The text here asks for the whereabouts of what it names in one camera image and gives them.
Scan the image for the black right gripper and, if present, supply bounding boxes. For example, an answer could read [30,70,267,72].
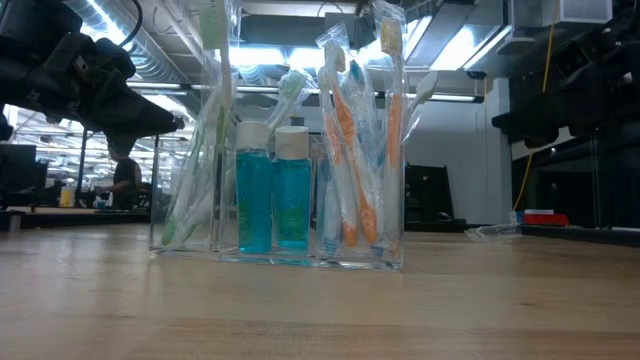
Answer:
[491,37,640,150]

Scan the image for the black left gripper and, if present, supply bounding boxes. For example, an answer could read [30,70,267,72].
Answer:
[0,0,185,151]

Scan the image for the teal mouthwash bottle white cap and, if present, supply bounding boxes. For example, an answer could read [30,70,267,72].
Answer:
[272,124,314,252]
[234,120,275,255]

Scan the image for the blue toothbrush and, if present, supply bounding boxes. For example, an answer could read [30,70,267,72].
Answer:
[317,157,346,257]
[463,223,522,243]
[347,57,389,257]

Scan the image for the clear acrylic three-compartment organizer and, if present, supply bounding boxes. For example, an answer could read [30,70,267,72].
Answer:
[148,130,406,272]

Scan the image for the person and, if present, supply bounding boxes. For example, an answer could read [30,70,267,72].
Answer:
[94,144,145,209]

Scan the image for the black monitor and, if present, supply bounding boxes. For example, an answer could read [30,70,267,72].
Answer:
[0,143,40,206]

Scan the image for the red box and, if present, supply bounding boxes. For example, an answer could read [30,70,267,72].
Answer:
[522,213,570,227]

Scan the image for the long ceiling light bar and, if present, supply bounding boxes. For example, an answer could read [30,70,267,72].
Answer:
[127,79,485,105]

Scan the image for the black cabinet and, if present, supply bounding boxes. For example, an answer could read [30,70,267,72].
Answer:
[403,164,456,225]

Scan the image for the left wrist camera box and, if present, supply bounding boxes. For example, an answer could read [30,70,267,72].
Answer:
[92,37,137,86]

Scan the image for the spiral metal ventilation duct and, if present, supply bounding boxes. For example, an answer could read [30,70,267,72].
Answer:
[64,0,206,116]

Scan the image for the black gantry frame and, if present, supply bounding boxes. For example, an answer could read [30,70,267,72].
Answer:
[77,127,161,211]

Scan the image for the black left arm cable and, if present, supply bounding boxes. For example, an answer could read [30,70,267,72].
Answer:
[116,0,145,50]

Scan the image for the yellow hanging extension cable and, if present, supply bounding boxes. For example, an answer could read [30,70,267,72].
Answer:
[512,0,560,212]

